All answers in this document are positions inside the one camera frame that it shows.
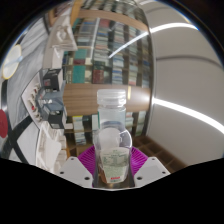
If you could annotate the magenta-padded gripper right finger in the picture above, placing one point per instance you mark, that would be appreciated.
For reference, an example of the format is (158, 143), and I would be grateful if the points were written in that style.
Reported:
(150, 170)

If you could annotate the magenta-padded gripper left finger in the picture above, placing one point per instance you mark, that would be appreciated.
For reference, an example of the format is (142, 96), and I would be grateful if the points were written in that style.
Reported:
(75, 170)

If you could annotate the clear plastic drink bottle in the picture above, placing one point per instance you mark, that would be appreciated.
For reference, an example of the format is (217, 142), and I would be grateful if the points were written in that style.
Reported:
(112, 143)

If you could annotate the wooden cubby shelf unit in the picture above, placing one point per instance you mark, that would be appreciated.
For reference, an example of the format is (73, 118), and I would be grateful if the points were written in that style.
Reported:
(160, 155)

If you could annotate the narrow bookshelf full of books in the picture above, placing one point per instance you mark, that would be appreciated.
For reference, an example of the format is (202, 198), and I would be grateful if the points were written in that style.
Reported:
(81, 130)

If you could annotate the ceiling strip light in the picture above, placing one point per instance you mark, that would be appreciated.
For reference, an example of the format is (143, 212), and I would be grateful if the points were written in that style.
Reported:
(186, 111)

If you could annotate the dark grey building model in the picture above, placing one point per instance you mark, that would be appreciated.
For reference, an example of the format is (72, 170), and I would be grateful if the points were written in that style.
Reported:
(53, 100)

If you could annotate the flat round red coaster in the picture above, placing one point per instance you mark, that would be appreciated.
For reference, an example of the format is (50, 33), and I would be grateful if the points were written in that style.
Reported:
(2, 123)

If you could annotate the wide bookshelf full of books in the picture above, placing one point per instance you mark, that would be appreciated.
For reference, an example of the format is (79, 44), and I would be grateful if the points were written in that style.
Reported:
(106, 63)

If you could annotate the white ramp architectural model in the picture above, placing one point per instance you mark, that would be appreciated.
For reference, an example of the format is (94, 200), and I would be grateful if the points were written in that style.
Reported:
(60, 36)

